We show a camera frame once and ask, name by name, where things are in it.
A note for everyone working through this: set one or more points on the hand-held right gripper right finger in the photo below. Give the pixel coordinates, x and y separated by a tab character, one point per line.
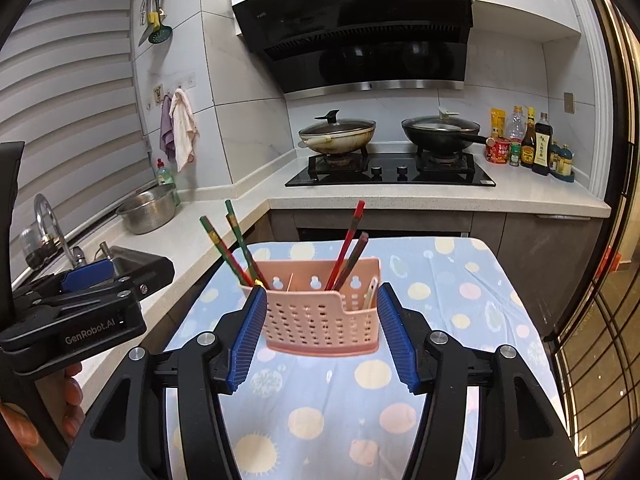
397	345

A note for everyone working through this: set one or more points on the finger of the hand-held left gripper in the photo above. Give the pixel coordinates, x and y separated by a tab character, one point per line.
87	275
150	272

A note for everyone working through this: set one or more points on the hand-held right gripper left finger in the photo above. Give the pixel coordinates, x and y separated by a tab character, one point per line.
247	345

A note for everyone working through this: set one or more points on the pink plastic utensil basket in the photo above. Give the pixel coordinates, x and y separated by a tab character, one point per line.
310	320

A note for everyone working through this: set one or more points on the green patterned chopstick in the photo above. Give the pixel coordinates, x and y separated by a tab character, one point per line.
220	247
237	232

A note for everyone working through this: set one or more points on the brown chopstick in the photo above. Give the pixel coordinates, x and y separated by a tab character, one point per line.
355	255

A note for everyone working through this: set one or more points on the red chopstick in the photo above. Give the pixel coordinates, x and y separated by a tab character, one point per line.
350	232

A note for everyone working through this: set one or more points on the person's left hand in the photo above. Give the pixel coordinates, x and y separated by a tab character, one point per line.
74	395

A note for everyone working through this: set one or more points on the small metal sink fixture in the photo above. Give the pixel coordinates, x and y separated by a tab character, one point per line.
106	251

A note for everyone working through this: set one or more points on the dark sink caddy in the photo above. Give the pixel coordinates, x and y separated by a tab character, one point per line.
42	256

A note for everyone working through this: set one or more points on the beige utensil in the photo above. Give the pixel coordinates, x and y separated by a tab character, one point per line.
371	296

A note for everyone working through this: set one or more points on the stainless steel bowl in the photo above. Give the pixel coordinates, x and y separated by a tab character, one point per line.
145	212

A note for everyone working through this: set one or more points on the chrome faucet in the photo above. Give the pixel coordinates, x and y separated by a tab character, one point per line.
42	210

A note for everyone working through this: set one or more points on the blue printed tablecloth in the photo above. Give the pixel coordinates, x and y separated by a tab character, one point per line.
340	410

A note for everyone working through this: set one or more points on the green dish soap bottle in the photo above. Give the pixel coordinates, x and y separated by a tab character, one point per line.
166	177

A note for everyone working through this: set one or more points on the purple hanging cloth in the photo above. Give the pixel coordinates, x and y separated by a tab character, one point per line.
166	135

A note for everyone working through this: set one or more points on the white hanging towel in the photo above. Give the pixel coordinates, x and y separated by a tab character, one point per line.
182	125

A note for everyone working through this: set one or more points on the grey base cabinets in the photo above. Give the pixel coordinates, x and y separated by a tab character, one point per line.
540	260

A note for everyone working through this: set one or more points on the grey window blind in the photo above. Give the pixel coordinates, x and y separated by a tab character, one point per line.
65	110

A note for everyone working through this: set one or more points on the black glass gas stove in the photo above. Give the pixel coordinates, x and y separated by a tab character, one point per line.
390	175

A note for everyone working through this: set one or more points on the black pan with lid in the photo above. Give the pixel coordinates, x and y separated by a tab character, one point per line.
440	132

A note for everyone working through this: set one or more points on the red instant noodle cup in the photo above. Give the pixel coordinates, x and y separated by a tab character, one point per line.
497	152

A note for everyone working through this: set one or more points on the cream wok with lid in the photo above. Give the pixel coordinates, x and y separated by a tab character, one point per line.
335	135

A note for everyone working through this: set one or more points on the small green-capped spice jar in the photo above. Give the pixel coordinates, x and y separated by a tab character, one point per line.
515	156

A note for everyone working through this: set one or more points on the yellow-capped sauce bottle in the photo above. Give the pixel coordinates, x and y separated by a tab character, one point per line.
528	147

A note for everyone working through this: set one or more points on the dark soy sauce bottle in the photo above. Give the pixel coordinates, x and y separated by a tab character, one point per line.
541	150

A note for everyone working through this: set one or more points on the yellow packet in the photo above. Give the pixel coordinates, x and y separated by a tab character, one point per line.
497	122

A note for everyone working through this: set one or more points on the teal condiment jar set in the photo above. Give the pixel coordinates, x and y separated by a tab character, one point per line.
562	165

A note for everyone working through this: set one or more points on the clear plastic bottle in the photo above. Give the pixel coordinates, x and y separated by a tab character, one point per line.
516	122

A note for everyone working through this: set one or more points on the glass panel sliding door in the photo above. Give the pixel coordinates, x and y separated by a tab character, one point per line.
620	210

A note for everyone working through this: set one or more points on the black range hood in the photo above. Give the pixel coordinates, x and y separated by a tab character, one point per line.
350	35

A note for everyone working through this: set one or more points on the wall power outlet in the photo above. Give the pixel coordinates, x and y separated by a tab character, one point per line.
158	95

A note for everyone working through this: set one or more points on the grey wall switch plate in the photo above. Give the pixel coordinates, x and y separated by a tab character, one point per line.
568	102

